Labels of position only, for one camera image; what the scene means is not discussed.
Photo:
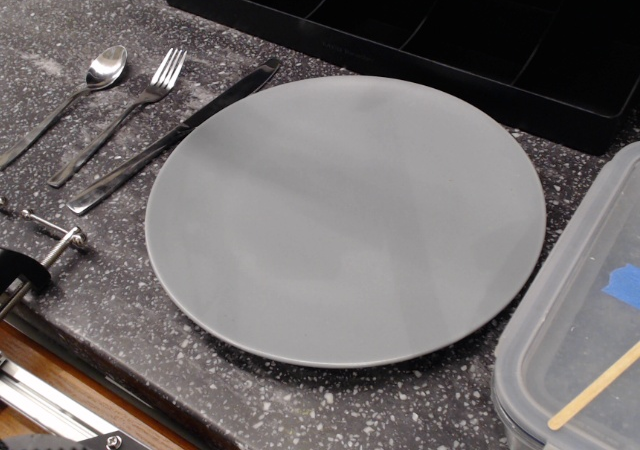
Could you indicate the clear plastic container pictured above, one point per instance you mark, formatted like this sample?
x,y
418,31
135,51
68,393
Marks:
x,y
566,331

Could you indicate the silver metal knife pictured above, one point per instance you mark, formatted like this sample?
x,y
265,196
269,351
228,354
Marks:
x,y
106,185

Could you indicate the wooden stick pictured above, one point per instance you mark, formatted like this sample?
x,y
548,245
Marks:
x,y
594,389

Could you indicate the blue tape piece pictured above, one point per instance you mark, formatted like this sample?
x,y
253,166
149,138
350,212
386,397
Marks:
x,y
624,285

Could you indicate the silver metal fork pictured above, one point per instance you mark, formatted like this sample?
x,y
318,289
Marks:
x,y
162,82

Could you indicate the aluminium rail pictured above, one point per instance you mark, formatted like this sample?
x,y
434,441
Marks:
x,y
53,411

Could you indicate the black compartment tray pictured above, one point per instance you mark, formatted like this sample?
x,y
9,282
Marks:
x,y
565,70

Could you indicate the grey round plate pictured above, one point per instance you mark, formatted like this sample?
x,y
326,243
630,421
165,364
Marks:
x,y
345,221

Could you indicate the silver metal spoon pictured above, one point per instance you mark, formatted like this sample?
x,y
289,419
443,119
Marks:
x,y
103,72

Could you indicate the metal screw clamp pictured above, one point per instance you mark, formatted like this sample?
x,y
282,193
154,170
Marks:
x,y
21,273

